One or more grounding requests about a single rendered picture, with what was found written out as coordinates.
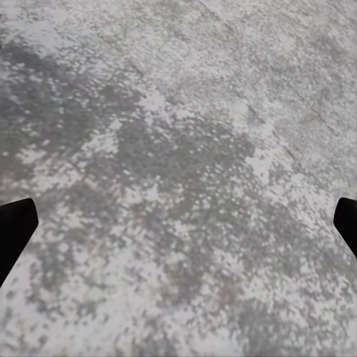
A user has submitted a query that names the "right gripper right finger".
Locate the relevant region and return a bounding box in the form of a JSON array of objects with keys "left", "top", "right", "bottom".
[{"left": 333, "top": 197, "right": 357, "bottom": 258}]

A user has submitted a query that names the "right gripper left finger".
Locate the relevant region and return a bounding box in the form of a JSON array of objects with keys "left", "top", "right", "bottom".
[{"left": 0, "top": 199, "right": 39, "bottom": 285}]

